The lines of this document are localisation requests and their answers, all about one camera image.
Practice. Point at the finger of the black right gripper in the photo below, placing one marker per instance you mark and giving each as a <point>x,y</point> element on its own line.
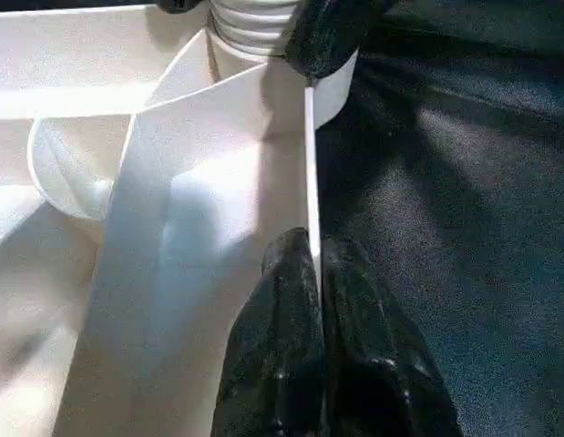
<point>329,32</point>
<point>181,5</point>

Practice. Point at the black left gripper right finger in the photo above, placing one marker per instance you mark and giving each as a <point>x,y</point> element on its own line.
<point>382,364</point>

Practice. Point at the white plastic table leg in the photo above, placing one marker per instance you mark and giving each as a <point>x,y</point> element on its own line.
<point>254,23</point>

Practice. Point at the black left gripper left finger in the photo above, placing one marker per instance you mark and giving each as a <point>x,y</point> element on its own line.
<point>272,364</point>

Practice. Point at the black work mat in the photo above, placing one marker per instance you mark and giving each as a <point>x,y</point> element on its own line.
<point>464,200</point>

